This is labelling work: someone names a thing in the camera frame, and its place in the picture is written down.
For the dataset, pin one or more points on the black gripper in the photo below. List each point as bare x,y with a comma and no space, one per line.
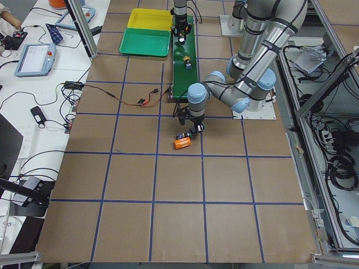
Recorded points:
196,121
180,23

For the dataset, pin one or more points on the green push button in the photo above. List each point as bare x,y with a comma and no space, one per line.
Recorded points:
183,135

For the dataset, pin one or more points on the orange cylinder with label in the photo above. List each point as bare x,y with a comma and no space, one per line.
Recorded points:
182,143

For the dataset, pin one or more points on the yellow push button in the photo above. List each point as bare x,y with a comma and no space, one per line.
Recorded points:
182,39
187,62

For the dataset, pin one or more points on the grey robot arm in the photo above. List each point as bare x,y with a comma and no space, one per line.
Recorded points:
179,11
268,26

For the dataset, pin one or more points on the green plastic tray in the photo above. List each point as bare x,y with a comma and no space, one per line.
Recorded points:
145,42

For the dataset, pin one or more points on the green conveyor belt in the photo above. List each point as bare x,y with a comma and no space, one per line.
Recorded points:
183,78

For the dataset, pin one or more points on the yellow plastic tray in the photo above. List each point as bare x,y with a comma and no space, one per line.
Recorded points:
144,18

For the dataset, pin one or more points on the black power adapter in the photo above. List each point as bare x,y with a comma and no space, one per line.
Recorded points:
73,85

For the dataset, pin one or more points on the white power strip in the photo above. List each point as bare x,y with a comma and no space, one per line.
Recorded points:
28,131

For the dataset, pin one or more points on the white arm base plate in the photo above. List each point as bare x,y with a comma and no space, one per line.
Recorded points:
231,26
261,105

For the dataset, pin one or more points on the aluminium frame post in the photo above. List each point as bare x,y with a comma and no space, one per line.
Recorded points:
75,10

